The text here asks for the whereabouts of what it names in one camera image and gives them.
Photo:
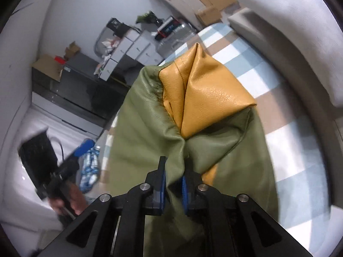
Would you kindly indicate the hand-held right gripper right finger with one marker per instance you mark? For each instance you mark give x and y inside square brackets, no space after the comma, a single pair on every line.
[185,192]

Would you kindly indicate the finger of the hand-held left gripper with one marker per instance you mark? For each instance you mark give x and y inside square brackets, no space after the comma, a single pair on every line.
[84,147]

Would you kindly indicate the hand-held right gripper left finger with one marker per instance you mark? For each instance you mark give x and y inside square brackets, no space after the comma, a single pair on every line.
[160,190]

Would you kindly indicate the person's left hand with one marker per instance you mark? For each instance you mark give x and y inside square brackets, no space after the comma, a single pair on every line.
[75,198]

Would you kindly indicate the pack of water bottles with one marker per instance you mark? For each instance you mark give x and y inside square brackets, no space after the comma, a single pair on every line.
[89,168]

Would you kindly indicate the dark glass wardrobe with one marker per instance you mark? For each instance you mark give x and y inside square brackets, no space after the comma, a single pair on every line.
[53,91]

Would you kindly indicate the black fridge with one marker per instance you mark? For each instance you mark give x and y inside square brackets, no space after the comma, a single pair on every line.
[80,67]

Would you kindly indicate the tall cardboard sheet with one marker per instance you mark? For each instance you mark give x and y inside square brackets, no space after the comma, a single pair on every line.
[45,65]

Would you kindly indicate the open cardboard box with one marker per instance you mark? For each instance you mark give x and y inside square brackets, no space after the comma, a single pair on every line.
[71,49]

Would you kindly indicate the heap of desk clutter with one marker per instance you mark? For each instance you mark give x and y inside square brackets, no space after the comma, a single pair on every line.
[107,45]

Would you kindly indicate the grey arched mirror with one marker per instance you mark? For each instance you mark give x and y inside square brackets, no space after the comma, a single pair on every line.
[99,41]

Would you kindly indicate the white desk with drawers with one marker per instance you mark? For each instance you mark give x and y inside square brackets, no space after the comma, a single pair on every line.
[139,50]

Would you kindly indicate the black gift box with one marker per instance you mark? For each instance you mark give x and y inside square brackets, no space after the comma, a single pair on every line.
[118,26]

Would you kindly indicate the dark wrapped flower bouquet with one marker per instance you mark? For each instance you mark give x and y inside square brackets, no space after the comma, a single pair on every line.
[146,17]

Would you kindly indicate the black and red box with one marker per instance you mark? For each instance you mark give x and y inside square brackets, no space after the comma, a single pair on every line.
[168,28]

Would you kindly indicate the white pillow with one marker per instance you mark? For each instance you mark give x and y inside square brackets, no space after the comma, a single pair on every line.
[294,32]

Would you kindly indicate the grey bed frame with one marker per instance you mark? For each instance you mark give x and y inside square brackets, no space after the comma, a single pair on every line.
[249,29]

